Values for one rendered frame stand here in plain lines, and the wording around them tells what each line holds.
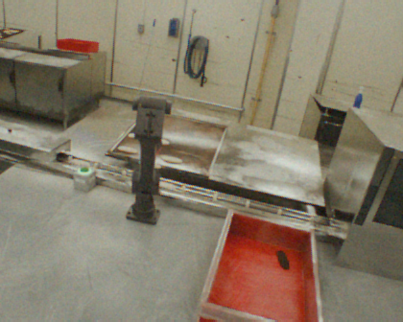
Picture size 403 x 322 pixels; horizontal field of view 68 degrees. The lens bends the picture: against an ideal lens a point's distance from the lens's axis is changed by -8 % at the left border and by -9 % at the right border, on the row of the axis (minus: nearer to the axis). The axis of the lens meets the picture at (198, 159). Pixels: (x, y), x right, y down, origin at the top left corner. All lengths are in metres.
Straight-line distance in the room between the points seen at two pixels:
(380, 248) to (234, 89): 4.05
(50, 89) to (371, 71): 4.33
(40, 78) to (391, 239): 3.87
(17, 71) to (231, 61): 2.93
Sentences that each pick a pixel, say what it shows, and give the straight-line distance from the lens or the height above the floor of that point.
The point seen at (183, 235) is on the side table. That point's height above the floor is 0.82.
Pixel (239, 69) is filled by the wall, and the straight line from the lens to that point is 4.95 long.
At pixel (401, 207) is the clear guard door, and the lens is 1.20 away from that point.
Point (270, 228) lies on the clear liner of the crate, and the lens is 1.21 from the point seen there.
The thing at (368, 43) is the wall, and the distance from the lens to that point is 5.07.
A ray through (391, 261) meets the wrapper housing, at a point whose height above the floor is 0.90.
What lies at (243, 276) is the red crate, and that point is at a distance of 1.09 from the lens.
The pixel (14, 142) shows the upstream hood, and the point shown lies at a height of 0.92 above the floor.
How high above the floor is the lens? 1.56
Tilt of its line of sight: 25 degrees down
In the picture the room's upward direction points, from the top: 10 degrees clockwise
